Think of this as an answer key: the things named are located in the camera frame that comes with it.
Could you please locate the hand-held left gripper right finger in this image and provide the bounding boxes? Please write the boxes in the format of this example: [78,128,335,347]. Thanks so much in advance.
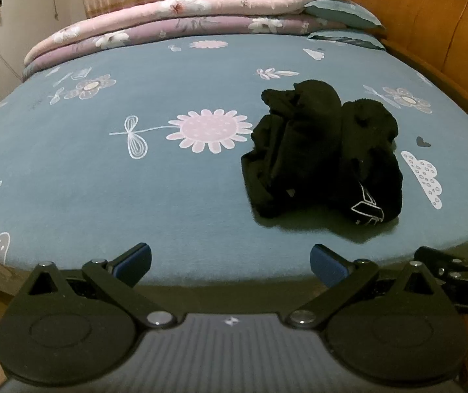
[287,243,443,329]

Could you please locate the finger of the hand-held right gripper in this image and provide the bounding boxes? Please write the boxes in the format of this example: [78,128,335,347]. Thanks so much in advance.
[416,247,468,273]

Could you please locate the pink floral quilt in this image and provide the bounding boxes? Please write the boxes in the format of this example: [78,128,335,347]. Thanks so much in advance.
[23,0,353,66]

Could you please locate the purple floral quilt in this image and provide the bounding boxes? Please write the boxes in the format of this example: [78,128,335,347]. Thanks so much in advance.
[21,14,314,83]

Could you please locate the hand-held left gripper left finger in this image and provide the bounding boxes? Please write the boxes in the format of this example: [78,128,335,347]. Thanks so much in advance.
[27,242,177,328]

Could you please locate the black pants with white drawstring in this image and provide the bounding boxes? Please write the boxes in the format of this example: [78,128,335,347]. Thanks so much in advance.
[240,80,404,228]

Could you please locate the wooden headboard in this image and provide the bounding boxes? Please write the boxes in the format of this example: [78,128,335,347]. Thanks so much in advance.
[349,0,468,144]

